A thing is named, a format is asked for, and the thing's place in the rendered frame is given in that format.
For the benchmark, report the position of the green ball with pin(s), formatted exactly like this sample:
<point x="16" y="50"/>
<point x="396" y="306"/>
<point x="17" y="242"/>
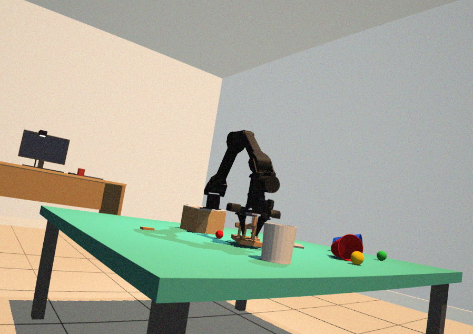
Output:
<point x="381" y="255"/>

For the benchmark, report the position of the tan cylinder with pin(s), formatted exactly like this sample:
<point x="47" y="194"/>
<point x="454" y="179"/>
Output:
<point x="278" y="243"/>

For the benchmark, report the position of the red bucket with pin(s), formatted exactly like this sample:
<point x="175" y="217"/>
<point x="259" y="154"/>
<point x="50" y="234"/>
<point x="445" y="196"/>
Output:
<point x="346" y="245"/>

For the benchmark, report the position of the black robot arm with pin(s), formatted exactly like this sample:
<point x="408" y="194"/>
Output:
<point x="263" y="177"/>

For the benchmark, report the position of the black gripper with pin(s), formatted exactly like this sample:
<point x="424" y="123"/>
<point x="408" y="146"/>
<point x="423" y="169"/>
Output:
<point x="240" y="211"/>

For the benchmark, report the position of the yellow ball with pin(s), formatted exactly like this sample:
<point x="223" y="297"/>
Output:
<point x="357" y="257"/>

